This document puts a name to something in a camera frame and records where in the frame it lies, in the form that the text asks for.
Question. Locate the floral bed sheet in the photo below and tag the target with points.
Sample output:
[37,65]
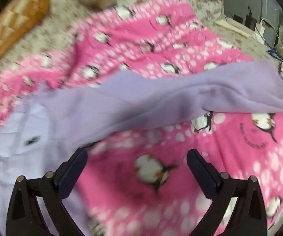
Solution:
[58,29]

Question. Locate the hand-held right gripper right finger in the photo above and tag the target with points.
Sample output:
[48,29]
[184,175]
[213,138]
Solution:
[200,170]

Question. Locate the black power adapter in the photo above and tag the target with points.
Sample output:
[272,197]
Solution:
[250,19]

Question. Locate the pink penguin print blanket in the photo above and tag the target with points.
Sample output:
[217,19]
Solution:
[156,36]

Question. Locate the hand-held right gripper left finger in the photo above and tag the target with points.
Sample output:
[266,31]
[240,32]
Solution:
[75,167]

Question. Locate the white power adapter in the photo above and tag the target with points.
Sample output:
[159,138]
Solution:
[260,29]

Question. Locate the lilac fleece garment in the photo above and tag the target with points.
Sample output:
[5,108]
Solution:
[131,98]

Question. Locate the orange checkered pillow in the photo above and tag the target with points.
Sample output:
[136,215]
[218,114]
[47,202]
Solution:
[21,12]

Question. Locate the light wooden board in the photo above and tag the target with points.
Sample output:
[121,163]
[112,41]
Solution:
[232,27]

